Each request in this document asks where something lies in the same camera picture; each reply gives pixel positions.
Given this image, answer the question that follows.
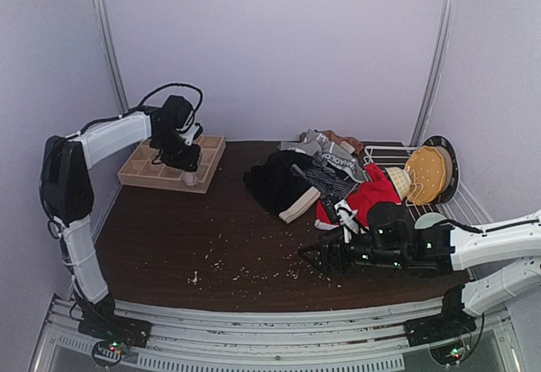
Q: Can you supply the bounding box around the striped dark underwear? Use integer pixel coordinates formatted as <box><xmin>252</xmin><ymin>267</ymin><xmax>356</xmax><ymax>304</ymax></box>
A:
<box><xmin>290</xmin><ymin>163</ymin><xmax>359</xmax><ymax>205</ymax></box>

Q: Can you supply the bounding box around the red underwear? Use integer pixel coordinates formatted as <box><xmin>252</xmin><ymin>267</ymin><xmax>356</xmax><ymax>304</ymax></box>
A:
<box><xmin>314</xmin><ymin>162</ymin><xmax>402</xmax><ymax>232</ymax></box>

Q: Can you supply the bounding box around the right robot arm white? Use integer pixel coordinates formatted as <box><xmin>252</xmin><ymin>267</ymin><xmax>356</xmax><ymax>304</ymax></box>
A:
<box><xmin>298</xmin><ymin>202</ymin><xmax>540</xmax><ymax>318</ymax></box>

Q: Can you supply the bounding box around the white bowl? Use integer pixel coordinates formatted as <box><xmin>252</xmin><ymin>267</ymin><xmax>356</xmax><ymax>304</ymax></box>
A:
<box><xmin>414</xmin><ymin>212</ymin><xmax>447</xmax><ymax>230</ymax></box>

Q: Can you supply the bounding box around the white wire dish rack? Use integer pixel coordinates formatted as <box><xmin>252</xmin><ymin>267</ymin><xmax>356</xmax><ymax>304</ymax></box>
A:
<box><xmin>363</xmin><ymin>135</ymin><xmax>491</xmax><ymax>226</ymax></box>

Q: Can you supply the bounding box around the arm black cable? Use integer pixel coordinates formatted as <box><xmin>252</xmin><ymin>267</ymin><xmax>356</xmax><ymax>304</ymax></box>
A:
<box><xmin>456</xmin><ymin>215</ymin><xmax>541</xmax><ymax>364</ymax></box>
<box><xmin>37</xmin><ymin>83</ymin><xmax>204</xmax><ymax>242</ymax></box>

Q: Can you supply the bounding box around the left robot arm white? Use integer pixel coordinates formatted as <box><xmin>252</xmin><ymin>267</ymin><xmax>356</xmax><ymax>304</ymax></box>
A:
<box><xmin>39</xmin><ymin>95</ymin><xmax>203</xmax><ymax>312</ymax></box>

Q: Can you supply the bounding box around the metal frame post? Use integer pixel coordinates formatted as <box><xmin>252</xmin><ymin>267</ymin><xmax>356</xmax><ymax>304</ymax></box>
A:
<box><xmin>410</xmin><ymin>0</ymin><xmax>457</xmax><ymax>146</ymax></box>
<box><xmin>92</xmin><ymin>0</ymin><xmax>129</xmax><ymax>112</ymax></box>

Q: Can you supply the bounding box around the tan beige underwear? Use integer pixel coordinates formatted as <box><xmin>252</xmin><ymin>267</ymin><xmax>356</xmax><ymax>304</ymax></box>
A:
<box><xmin>320</xmin><ymin>130</ymin><xmax>364</xmax><ymax>156</ymax></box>

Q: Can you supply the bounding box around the cream checkered bowl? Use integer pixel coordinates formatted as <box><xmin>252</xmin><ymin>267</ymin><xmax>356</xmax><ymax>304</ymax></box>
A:
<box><xmin>384</xmin><ymin>167</ymin><xmax>423</xmax><ymax>202</ymax></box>

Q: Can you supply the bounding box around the grey lettered underwear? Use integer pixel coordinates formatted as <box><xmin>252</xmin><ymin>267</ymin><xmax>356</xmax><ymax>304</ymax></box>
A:
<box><xmin>277</xmin><ymin>129</ymin><xmax>364</xmax><ymax>183</ymax></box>

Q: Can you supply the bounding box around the wooden compartment tray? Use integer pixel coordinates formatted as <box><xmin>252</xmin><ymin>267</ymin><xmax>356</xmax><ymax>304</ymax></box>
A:
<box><xmin>117</xmin><ymin>134</ymin><xmax>227</xmax><ymax>194</ymax></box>

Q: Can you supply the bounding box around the pink and white underwear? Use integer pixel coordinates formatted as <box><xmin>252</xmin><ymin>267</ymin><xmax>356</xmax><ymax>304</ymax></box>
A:
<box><xmin>181</xmin><ymin>172</ymin><xmax>199</xmax><ymax>188</ymax></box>

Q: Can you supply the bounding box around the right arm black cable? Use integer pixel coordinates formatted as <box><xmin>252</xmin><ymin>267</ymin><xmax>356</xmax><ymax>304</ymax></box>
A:
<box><xmin>456</xmin><ymin>215</ymin><xmax>541</xmax><ymax>364</ymax></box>

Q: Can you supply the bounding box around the left metal frame post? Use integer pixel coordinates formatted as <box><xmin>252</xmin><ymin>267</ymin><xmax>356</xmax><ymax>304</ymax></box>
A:
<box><xmin>92</xmin><ymin>0</ymin><xmax>129</xmax><ymax>112</ymax></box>

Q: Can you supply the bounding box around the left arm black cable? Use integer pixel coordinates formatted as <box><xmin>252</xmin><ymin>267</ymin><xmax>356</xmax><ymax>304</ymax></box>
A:
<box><xmin>37</xmin><ymin>83</ymin><xmax>204</xmax><ymax>242</ymax></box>

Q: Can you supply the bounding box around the yellow dotted plate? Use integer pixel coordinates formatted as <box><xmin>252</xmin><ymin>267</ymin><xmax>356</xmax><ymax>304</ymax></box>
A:
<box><xmin>405</xmin><ymin>146</ymin><xmax>445</xmax><ymax>205</ymax></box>

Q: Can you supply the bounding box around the black underwear white waistband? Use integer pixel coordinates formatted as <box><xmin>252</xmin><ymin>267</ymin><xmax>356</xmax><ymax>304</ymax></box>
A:
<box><xmin>243</xmin><ymin>150</ymin><xmax>320</xmax><ymax>224</ymax></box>

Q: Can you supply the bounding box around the dark round plate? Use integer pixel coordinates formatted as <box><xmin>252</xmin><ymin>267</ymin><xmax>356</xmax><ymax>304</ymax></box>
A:
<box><xmin>423</xmin><ymin>135</ymin><xmax>460</xmax><ymax>205</ymax></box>

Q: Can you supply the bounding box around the right metal frame post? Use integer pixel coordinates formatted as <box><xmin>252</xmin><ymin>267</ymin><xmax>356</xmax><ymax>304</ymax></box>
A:
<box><xmin>410</xmin><ymin>0</ymin><xmax>457</xmax><ymax>146</ymax></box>

